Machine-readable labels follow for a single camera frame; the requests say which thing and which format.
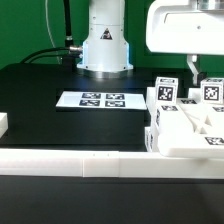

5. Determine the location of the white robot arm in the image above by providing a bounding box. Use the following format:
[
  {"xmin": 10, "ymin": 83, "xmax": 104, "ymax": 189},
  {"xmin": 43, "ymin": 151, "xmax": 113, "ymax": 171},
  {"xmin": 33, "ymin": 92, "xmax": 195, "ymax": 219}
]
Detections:
[{"xmin": 78, "ymin": 0, "xmax": 224, "ymax": 83}]

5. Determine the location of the thin white cable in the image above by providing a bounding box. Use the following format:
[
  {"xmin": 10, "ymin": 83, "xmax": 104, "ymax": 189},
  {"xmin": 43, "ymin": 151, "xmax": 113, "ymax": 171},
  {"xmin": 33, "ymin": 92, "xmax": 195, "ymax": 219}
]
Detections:
[{"xmin": 45, "ymin": 0, "xmax": 63, "ymax": 65}]

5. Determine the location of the white tagged cube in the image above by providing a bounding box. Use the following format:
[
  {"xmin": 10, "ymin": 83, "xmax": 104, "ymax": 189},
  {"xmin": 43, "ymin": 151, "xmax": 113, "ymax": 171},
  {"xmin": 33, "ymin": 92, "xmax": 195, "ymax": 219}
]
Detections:
[
  {"xmin": 155, "ymin": 77, "xmax": 178, "ymax": 104},
  {"xmin": 200, "ymin": 77, "xmax": 224, "ymax": 104}
]

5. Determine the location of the white marker sheet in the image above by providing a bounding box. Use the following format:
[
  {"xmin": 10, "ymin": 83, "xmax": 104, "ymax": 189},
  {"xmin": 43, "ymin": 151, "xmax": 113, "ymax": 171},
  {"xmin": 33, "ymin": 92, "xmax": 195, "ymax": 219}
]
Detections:
[{"xmin": 56, "ymin": 91, "xmax": 146, "ymax": 110}]

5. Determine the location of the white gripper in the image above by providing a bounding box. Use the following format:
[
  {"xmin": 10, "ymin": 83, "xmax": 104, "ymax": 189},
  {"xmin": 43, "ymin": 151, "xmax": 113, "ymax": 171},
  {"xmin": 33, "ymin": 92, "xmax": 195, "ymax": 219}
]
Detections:
[{"xmin": 146, "ymin": 0, "xmax": 224, "ymax": 86}]

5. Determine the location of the white U-shaped fence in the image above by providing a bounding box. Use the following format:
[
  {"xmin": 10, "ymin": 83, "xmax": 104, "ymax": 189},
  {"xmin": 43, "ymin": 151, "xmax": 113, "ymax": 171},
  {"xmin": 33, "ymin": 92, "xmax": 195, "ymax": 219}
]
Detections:
[{"xmin": 0, "ymin": 112, "xmax": 224, "ymax": 178}]

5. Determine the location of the white chair back frame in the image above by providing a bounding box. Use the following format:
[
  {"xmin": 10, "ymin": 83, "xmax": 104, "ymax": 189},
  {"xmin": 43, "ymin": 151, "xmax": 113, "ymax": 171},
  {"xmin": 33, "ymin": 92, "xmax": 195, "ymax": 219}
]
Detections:
[{"xmin": 146, "ymin": 87, "xmax": 224, "ymax": 159}]

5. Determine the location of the black cable bundle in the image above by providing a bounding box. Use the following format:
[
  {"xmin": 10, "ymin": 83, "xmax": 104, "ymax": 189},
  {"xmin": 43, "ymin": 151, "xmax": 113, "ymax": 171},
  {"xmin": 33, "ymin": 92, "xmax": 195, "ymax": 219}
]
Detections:
[{"xmin": 20, "ymin": 0, "xmax": 84, "ymax": 65}]

